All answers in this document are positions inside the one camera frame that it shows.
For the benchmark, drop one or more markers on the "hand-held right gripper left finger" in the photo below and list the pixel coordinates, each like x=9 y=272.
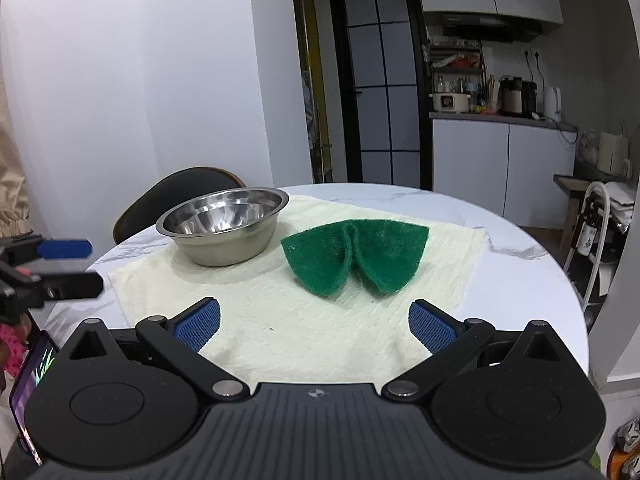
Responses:
x=197 y=324

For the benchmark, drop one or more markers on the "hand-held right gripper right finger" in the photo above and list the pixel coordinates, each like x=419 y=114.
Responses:
x=431 y=327

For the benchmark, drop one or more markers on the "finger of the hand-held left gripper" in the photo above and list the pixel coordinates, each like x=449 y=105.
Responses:
x=65 y=248
x=75 y=286

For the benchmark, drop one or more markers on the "green scouring pad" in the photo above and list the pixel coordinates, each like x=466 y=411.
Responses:
x=360 y=255

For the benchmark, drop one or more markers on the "stainless steel bowl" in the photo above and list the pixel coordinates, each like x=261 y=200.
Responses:
x=225 y=225

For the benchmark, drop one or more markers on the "pink patterned cloth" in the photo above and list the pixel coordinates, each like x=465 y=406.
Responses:
x=12 y=350

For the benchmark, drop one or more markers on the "smartphone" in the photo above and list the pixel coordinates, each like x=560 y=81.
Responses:
x=32 y=375

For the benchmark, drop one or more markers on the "cream table cloth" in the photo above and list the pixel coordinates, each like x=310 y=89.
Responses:
x=280 y=330

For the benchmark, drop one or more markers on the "dark brown chair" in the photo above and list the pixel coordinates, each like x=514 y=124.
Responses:
x=150 y=205

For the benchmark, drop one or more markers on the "white lower kitchen cabinet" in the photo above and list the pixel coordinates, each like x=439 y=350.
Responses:
x=500 y=165

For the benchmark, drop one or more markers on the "dark glass bottle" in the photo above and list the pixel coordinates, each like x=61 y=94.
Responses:
x=590 y=232

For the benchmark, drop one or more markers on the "white cooking pot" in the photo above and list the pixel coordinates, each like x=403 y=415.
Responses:
x=450 y=102

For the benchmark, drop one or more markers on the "grey sneaker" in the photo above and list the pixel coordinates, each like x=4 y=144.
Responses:
x=631 y=434

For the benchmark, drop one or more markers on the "black kitchen appliance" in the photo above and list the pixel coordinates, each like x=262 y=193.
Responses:
x=517 y=96

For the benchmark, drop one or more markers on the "black framed glass door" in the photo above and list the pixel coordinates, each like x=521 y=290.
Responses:
x=382 y=80

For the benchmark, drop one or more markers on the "white electric kettle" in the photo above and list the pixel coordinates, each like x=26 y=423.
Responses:
x=552 y=102

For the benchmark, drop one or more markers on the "kitchen shelf rack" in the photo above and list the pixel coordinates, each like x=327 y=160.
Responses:
x=456 y=62

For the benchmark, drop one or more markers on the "yellow vertical pipe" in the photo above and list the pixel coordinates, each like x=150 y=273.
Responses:
x=315 y=85

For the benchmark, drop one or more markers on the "black range hood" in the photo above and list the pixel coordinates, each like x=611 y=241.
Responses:
x=487 y=25

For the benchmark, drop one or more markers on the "white tubular frame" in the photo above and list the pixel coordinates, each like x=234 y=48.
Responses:
x=602 y=220

